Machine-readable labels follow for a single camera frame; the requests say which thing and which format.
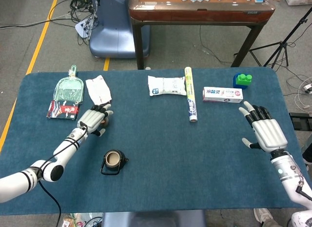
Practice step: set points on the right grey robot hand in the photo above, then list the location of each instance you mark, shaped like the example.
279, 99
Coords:
268, 131

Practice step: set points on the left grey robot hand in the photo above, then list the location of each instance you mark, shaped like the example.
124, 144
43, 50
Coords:
91, 118

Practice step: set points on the black lid orange knob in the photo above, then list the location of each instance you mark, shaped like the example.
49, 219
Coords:
106, 122

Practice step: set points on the black red flat box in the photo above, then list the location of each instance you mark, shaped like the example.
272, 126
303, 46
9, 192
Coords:
63, 111

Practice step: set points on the black foot pedal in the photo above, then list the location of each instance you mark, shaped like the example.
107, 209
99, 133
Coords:
301, 122

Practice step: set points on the green toy building block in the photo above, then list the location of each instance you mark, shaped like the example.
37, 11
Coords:
243, 80

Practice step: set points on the blue toy building block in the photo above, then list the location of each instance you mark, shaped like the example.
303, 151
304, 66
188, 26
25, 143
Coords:
235, 84

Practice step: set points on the white pink toothpaste box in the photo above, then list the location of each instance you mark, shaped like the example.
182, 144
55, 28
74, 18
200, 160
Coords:
221, 95

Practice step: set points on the white plug adapter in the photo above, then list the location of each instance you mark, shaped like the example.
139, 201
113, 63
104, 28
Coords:
309, 88

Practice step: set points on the blue felt table cover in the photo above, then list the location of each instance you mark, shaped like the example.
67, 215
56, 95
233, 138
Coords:
158, 151

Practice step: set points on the white pouch blue print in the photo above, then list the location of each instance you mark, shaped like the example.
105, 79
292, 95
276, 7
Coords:
165, 86

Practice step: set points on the grey sneaker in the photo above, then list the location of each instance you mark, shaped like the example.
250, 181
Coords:
262, 216

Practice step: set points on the cling film roll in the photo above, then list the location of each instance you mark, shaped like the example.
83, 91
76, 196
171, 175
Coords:
190, 97

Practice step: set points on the blue grey machine base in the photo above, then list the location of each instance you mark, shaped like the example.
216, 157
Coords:
112, 34

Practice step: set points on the black tripod stand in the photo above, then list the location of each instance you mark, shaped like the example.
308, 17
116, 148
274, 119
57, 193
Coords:
281, 45

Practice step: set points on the white power strip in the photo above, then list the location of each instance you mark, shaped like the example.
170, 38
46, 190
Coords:
81, 29

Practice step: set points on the brown mahjong table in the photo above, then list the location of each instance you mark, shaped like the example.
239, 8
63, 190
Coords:
195, 14

